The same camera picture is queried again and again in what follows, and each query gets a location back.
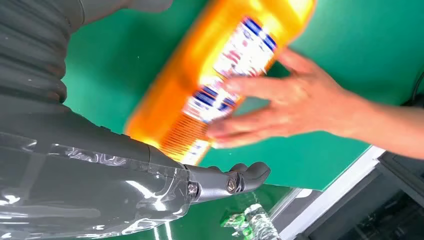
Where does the green crumpled wrapper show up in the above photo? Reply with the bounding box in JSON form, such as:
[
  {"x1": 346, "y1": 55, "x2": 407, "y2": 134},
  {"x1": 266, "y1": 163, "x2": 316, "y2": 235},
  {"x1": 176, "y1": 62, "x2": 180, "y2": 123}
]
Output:
[{"x1": 220, "y1": 211, "x2": 256, "y2": 240}]

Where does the green table mat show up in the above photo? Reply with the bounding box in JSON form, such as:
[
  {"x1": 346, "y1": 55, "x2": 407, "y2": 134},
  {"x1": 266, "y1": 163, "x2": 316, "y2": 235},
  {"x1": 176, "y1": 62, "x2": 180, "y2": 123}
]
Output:
[{"x1": 61, "y1": 0, "x2": 424, "y2": 192}]

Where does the green belt conveyor table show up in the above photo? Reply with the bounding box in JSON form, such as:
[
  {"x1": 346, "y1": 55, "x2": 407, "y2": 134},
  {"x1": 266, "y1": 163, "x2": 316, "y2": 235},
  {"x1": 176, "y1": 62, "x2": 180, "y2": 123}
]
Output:
[{"x1": 152, "y1": 145, "x2": 387, "y2": 240}]

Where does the clear plastic water bottle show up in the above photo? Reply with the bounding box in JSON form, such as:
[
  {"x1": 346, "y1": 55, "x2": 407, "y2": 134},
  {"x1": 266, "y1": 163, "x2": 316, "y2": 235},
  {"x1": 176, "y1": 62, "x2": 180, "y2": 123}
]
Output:
[{"x1": 236, "y1": 192, "x2": 282, "y2": 240}]

